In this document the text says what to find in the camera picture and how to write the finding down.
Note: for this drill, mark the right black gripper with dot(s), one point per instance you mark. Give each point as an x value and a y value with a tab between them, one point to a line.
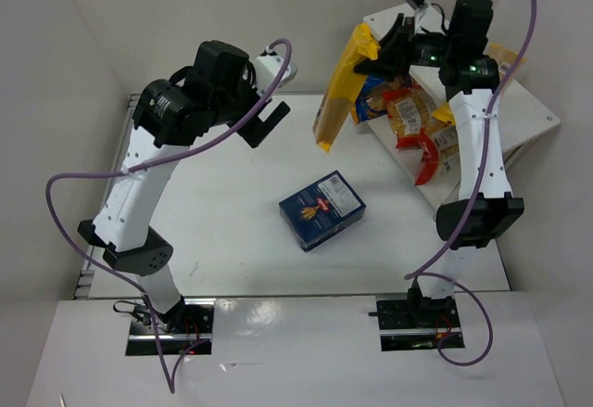
395	44

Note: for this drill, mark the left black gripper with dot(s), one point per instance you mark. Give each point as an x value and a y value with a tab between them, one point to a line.
253	127

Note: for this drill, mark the yellow spaghetti bag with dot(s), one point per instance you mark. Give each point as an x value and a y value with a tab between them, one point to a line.
504	57
344	87

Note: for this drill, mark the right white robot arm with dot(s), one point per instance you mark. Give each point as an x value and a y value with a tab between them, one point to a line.
485	207

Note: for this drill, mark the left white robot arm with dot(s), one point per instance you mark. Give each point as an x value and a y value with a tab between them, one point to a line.
223	86

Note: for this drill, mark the blue pasta bag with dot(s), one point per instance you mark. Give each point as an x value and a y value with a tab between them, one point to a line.
370	103

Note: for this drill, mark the red pasta bag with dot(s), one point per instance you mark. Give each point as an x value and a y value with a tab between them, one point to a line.
440	145
408	110

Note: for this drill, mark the white two-tier shelf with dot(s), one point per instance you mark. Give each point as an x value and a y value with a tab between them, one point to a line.
523	119

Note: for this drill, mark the blue Barilla pasta box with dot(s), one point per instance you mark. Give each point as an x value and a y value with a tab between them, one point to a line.
322	210

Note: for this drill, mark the yellow spaghetti bag on shelf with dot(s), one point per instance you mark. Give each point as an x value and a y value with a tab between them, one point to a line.
504	57

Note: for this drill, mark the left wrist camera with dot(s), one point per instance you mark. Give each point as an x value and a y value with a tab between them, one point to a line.
267	67

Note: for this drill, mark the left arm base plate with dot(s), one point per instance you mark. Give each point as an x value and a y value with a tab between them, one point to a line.
193	331

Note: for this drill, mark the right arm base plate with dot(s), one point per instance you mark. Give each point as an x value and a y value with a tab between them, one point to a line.
406	325

